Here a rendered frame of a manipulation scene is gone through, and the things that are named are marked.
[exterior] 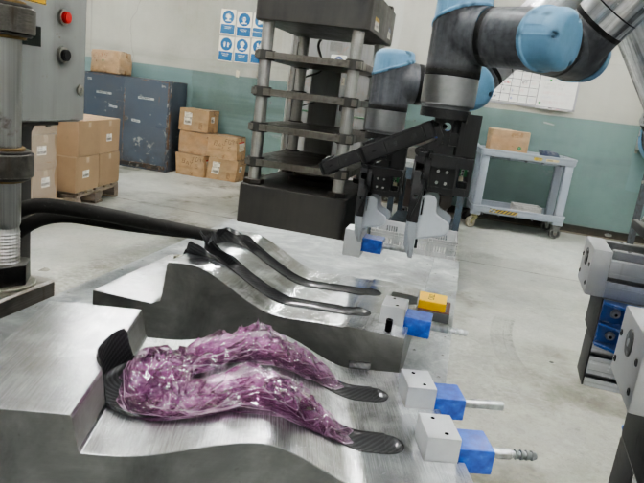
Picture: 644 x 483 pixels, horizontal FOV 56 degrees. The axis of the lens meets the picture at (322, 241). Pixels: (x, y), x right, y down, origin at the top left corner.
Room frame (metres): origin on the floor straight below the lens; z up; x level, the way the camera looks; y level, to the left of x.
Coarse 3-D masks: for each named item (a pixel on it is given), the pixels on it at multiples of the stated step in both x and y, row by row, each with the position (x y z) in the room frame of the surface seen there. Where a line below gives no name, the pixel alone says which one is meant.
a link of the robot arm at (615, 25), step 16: (592, 0) 0.84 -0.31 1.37; (608, 0) 0.82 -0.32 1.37; (624, 0) 0.81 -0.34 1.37; (640, 0) 0.81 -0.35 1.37; (592, 16) 0.83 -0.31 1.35; (608, 16) 0.82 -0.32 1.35; (624, 16) 0.82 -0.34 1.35; (640, 16) 0.82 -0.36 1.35; (592, 32) 0.83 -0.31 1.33; (608, 32) 0.83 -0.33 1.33; (624, 32) 0.83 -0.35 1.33; (592, 48) 0.84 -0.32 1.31; (608, 48) 0.84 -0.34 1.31; (576, 64) 0.83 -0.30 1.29; (592, 64) 0.86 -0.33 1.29; (608, 64) 0.89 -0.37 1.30; (576, 80) 0.89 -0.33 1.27
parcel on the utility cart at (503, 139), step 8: (496, 128) 6.64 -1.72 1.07; (504, 128) 6.82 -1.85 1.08; (488, 136) 6.74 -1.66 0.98; (496, 136) 6.56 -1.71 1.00; (504, 136) 6.55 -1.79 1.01; (512, 136) 6.54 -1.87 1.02; (520, 136) 6.53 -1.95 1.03; (528, 136) 6.53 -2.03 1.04; (488, 144) 6.65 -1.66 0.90; (496, 144) 6.56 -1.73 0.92; (504, 144) 6.55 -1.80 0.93; (512, 144) 6.54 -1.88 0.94; (520, 144) 6.53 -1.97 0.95; (528, 144) 6.53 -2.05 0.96
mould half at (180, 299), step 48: (96, 288) 0.91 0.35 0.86; (144, 288) 0.94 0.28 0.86; (192, 288) 0.87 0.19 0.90; (240, 288) 0.87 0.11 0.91; (288, 288) 0.96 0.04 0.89; (384, 288) 1.01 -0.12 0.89; (192, 336) 0.87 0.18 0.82; (288, 336) 0.83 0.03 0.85; (336, 336) 0.82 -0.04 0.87; (384, 336) 0.80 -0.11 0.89
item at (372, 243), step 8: (352, 224) 1.20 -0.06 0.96; (352, 232) 1.16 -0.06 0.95; (344, 240) 1.16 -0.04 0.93; (352, 240) 1.16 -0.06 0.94; (368, 240) 1.15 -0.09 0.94; (376, 240) 1.15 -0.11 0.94; (384, 240) 1.18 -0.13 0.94; (344, 248) 1.16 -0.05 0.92; (352, 248) 1.16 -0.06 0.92; (360, 248) 1.15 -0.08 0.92; (368, 248) 1.15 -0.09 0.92; (376, 248) 1.15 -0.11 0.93; (384, 248) 1.16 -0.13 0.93; (392, 248) 1.16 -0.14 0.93; (400, 248) 1.15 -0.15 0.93
